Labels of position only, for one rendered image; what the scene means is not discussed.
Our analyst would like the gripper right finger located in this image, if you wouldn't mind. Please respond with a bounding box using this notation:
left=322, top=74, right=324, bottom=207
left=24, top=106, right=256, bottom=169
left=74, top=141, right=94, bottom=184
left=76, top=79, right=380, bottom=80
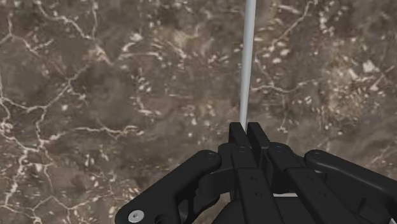
left=247, top=122, right=397, bottom=224

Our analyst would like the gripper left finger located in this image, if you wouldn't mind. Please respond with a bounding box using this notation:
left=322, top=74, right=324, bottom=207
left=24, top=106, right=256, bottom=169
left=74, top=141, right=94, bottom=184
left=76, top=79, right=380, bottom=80
left=115, top=122, right=284, bottom=224

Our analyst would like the thin grey metal rod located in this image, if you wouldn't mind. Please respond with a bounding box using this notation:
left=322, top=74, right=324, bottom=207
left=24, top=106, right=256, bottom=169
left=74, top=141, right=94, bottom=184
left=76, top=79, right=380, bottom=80
left=239, top=0, right=257, bottom=132

